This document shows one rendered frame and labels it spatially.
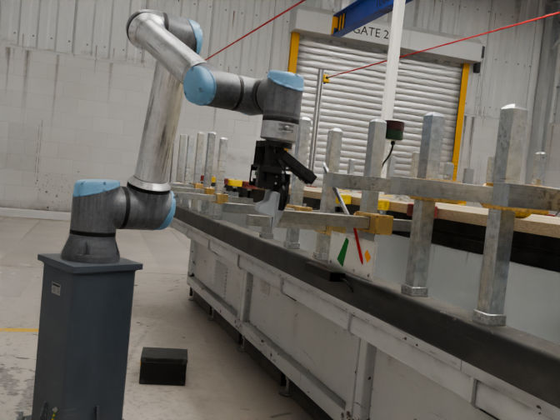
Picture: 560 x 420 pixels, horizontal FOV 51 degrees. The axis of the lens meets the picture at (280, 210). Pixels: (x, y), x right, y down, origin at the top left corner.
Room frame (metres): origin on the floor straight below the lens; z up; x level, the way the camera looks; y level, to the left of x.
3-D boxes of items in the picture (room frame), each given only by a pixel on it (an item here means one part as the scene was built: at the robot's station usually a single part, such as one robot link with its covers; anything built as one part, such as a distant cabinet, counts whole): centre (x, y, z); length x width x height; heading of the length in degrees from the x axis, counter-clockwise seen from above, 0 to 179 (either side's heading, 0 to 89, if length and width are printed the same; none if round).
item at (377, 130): (1.60, -0.24, 0.88); 0.03 x 0.03 x 0.48; 22
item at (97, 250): (2.00, 0.62, 0.65); 0.19 x 0.19 x 0.10
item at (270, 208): (1.44, 0.02, 0.86); 0.06 x 0.03 x 0.09; 111
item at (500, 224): (1.13, -0.42, 0.88); 0.03 x 0.03 x 0.48; 22
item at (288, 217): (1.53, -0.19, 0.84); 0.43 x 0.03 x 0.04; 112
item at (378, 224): (1.58, -0.25, 0.85); 0.13 x 0.06 x 0.05; 22
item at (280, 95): (1.45, 0.02, 1.13); 0.10 x 0.09 x 0.12; 35
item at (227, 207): (2.00, -0.02, 0.82); 0.43 x 0.03 x 0.04; 112
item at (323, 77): (4.62, -0.23, 1.25); 0.15 x 0.08 x 1.10; 22
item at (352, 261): (1.61, -0.20, 0.75); 0.26 x 0.01 x 0.10; 22
